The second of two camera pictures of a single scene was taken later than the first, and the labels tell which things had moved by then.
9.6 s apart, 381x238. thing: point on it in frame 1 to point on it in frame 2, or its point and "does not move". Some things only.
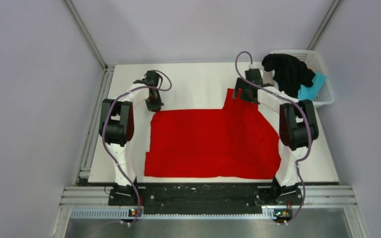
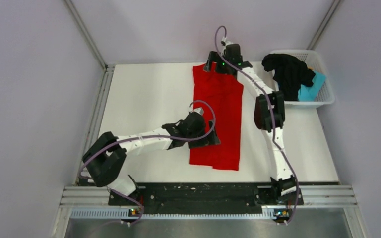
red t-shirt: (237, 141) to (224, 93)
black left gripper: (155, 107) to (212, 140)
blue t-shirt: (310, 93) does not move
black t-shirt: (290, 73) does not move
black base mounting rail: (204, 198) does not move
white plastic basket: (314, 61) does not move
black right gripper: (241, 84) to (213, 57)
